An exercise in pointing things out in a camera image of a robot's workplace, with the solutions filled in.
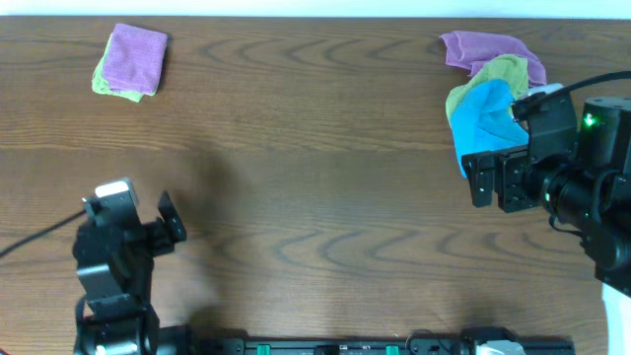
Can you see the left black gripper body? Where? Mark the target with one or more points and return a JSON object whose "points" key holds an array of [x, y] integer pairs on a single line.
{"points": [[155, 232]]}

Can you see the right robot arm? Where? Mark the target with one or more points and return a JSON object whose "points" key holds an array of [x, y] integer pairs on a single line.
{"points": [[578, 169]]}

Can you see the folded green cloth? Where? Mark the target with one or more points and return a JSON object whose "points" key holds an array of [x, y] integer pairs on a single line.
{"points": [[101, 84]]}

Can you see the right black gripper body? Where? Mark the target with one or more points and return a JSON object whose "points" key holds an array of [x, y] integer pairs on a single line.
{"points": [[509, 179]]}

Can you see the purple cloth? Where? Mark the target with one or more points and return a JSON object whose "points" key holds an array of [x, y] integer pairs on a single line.
{"points": [[472, 50], [134, 59]]}

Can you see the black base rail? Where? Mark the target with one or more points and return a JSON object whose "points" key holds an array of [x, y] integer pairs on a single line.
{"points": [[179, 340]]}

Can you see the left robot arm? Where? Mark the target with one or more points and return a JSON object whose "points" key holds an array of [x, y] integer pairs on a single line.
{"points": [[115, 254]]}

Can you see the blue cloth in pile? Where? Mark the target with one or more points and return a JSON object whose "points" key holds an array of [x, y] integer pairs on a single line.
{"points": [[481, 121]]}

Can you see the green cloth in pile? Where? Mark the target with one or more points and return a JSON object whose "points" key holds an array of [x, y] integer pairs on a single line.
{"points": [[510, 68]]}

